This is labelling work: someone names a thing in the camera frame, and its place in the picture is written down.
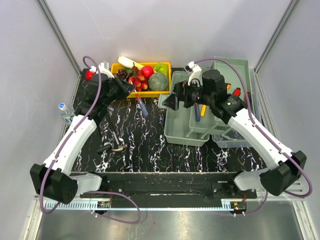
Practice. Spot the green netted melon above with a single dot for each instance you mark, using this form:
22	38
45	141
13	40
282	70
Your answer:
158	82

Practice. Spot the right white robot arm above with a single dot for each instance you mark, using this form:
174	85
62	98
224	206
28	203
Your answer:
283	166

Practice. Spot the red handled pliers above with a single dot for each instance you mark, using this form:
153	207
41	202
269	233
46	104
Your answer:
237	92

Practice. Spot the black handled tool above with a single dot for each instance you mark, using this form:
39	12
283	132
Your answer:
103	148

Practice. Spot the clear plastic tool box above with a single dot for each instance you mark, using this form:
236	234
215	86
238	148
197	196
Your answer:
181	127

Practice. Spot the red lychee fruit bunch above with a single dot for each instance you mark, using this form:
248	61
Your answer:
136	78

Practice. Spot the red apple on table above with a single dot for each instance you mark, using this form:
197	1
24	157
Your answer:
89	74

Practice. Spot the yellow utility knife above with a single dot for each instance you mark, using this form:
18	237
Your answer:
203	111

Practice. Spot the red apple in tray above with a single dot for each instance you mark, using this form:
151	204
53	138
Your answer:
147	72

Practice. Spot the blue red screwdriver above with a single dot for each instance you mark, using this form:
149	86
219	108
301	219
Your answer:
141	104
197	112

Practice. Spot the white radish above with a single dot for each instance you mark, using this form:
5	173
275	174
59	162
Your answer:
129	63

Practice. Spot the dark purple grape bunch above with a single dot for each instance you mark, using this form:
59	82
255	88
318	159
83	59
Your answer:
122	73

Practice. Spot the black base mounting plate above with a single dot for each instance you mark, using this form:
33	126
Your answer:
166	190

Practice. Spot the silver pliers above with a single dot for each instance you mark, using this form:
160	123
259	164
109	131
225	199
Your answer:
120	148

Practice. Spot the green pepper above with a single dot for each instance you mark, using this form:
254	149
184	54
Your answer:
161	68

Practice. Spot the yellow plastic tray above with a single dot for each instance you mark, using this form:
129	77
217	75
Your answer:
147	93

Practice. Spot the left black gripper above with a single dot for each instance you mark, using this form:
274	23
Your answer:
126	88

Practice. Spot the plastic water bottle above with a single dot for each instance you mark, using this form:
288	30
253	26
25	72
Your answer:
66	113

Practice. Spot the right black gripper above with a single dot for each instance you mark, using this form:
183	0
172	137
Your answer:
182	89

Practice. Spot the aluminium frame rail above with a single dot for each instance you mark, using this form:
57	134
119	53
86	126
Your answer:
76	204

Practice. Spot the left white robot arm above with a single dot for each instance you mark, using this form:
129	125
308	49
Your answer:
52	179

